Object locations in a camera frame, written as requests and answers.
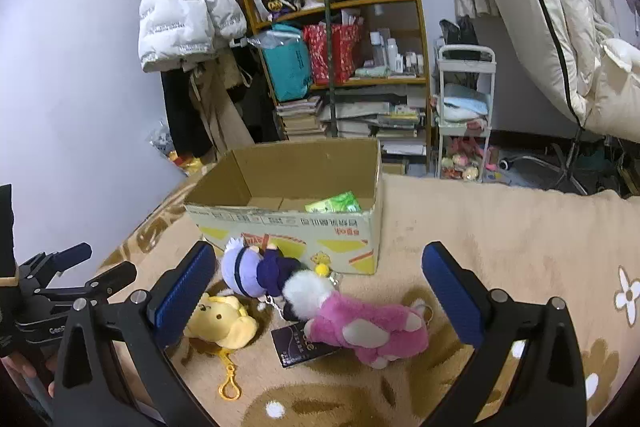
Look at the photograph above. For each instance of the small plush toys in cart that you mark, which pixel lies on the small plush toys in cart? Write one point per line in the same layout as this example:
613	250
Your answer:
462	162

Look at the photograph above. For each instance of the white fluffy plush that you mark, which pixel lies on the white fluffy plush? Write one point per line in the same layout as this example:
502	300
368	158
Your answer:
306	288

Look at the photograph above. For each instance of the green pole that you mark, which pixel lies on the green pole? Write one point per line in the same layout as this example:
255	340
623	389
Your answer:
328	57

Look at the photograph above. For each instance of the wooden shelf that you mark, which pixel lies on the wooden shelf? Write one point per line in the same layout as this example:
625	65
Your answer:
350	1

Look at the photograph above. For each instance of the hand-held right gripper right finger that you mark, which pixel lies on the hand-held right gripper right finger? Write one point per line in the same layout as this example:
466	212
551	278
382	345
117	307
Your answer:
452	294

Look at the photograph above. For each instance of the person's left hand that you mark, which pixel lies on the person's left hand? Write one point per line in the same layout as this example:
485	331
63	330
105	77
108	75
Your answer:
20	369

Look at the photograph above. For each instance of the metal chair frame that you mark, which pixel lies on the metal chair frame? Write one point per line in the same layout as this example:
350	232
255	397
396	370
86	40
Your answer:
570	167

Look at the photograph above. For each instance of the stack of books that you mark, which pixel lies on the stack of books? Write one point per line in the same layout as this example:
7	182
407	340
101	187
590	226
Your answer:
300	119

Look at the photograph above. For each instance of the cardboard box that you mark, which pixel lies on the cardboard box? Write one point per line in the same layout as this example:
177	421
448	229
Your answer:
300	227

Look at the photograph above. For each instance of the group of small bottles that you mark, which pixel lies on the group of small bottles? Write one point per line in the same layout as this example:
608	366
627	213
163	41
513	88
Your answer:
395	54

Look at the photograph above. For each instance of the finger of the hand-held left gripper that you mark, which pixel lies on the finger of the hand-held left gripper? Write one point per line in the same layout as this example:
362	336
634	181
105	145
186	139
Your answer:
67	256
112	277

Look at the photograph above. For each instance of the blue and white pillow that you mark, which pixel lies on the blue and white pillow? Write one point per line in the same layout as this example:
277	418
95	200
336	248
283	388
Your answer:
462	102

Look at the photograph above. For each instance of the pink plush bear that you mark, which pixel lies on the pink plush bear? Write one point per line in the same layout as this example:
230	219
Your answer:
350	317

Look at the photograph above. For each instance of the dark cloth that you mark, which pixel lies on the dark cloth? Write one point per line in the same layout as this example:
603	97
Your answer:
457	32

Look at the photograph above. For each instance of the pile of papers and magazines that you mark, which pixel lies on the pile of papers and magazines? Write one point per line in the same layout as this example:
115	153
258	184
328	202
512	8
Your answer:
385	122

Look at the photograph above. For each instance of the teal bag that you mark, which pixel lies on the teal bag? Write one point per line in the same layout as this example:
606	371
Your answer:
287	67

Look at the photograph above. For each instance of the red gift bag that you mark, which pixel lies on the red gift bag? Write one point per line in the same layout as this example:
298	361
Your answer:
345	54

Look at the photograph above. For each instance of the green packet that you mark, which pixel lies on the green packet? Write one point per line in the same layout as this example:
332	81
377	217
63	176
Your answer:
335	203

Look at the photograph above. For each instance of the plastic bag pile on floor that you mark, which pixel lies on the plastic bag pile on floor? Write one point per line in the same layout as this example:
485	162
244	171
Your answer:
172	152

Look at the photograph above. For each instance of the white-haired purple doll plush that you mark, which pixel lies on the white-haired purple doll plush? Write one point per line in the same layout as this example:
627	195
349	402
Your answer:
242	269

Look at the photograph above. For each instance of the black card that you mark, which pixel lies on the black card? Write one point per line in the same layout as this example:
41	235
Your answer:
292	348

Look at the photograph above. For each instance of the white trolley cart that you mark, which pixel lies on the white trolley cart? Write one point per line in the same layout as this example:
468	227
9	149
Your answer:
466	53

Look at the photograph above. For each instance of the beige hanging coat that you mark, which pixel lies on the beige hanging coat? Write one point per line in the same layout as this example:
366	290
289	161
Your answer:
225	112

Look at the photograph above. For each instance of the dark hanging coat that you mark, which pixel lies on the dark hanging coat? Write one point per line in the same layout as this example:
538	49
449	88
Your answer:
185	117

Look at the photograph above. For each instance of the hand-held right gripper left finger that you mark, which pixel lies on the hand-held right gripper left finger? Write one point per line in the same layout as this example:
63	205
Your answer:
185	294

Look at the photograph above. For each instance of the beige flower-print blanket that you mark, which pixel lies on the beige flower-print blanket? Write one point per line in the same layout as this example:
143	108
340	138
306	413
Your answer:
500	232

